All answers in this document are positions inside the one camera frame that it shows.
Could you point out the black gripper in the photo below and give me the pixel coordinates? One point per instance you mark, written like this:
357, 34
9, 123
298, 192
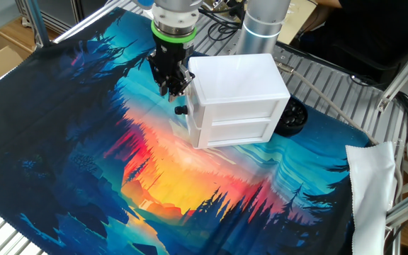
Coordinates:
170, 58

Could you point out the white drawer with knob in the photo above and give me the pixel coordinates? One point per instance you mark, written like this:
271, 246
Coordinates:
181, 110

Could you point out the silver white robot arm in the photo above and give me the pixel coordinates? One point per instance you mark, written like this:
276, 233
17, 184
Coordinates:
264, 21

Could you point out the white lower drawer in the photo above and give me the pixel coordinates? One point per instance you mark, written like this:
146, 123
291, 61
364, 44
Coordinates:
194, 136

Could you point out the white plastic drawer cabinet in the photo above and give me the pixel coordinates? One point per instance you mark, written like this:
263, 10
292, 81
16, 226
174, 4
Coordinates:
239, 78

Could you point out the colourful forest sunset cloth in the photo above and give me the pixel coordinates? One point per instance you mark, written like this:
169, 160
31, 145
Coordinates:
66, 141

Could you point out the black round container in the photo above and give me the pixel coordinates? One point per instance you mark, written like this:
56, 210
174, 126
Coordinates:
294, 117

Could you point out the aluminium flight case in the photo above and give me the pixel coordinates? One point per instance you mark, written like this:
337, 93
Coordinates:
62, 10

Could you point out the tan cardboard sheet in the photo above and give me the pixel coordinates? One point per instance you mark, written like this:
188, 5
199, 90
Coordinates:
297, 21

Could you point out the open cardboard box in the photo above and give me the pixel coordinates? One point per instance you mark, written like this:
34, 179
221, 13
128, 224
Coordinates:
2, 60

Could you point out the person in black clothes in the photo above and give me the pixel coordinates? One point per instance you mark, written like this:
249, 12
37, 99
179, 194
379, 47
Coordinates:
367, 28

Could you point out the white cloth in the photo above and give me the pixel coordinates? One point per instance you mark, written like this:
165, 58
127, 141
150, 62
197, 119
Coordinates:
370, 191

